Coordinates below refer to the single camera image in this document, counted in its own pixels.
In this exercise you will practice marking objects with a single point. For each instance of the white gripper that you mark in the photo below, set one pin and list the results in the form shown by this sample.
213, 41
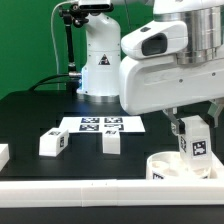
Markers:
159, 83

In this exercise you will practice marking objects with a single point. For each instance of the white round stool seat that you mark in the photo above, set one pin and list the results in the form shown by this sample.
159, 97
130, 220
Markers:
169, 165

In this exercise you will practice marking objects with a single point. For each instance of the white marker sheet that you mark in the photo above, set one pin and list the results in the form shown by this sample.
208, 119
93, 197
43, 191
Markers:
98, 124

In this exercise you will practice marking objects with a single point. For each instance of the white front fence bar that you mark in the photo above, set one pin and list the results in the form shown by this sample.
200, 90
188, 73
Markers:
91, 193

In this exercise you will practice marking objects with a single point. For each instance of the white fence bar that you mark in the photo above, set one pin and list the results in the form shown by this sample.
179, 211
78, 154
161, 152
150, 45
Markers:
4, 155
91, 193

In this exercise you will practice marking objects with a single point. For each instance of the white left fence bar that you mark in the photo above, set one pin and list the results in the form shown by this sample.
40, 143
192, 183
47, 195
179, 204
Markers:
4, 155

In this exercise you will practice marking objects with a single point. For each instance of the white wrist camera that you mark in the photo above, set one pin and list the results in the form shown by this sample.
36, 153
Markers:
155, 39

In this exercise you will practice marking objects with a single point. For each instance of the white camera on mount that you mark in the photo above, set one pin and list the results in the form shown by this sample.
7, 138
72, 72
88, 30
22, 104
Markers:
95, 5

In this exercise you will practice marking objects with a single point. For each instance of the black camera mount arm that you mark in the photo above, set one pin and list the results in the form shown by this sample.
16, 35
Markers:
72, 17

